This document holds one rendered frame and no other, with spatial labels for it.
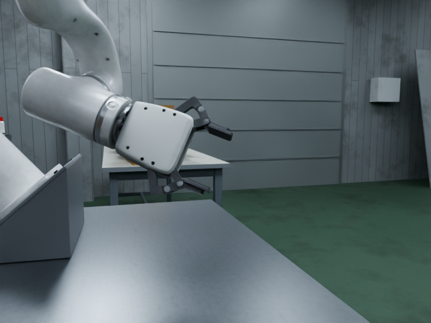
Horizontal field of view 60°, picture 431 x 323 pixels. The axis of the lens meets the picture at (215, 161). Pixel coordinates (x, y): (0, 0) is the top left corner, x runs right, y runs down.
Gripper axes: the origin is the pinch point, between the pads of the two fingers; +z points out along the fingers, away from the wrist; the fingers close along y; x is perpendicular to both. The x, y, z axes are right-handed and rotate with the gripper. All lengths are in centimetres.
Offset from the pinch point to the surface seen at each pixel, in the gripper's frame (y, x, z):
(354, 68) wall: -316, -507, 110
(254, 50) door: -256, -447, -46
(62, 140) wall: -25, -416, -233
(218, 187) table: -18, -187, -7
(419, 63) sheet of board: -358, -497, 200
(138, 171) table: -6, -170, -56
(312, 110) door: -221, -501, 68
